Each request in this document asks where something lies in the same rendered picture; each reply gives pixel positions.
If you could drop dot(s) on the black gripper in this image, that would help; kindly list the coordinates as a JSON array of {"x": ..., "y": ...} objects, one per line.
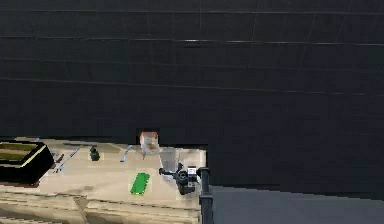
[{"x": 183, "y": 183}]

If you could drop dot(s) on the clear glass cup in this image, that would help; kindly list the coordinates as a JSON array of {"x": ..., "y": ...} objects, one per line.
[{"x": 169, "y": 158}]

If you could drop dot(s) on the green flat rectangular pad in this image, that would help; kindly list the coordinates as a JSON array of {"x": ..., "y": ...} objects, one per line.
[{"x": 140, "y": 183}]

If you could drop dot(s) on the clear container with orange lid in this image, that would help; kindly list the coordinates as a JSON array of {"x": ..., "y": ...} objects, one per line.
[{"x": 149, "y": 141}]

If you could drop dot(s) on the blue cutlery piece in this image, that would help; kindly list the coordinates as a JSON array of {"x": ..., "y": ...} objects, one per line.
[{"x": 126, "y": 154}]

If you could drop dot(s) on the beige wooden table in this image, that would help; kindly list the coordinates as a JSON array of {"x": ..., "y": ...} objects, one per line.
[{"x": 100, "y": 186}]

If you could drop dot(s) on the dark green small bottle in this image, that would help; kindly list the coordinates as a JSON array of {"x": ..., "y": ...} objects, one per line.
[{"x": 94, "y": 154}]

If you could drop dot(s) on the long blue utensil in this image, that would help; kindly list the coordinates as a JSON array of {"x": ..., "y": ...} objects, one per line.
[{"x": 66, "y": 160}]

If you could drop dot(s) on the small black utensil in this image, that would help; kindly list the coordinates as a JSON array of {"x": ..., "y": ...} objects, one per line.
[{"x": 59, "y": 158}]

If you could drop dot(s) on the black box with gold rim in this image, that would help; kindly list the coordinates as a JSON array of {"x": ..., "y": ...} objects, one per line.
[{"x": 23, "y": 166}]

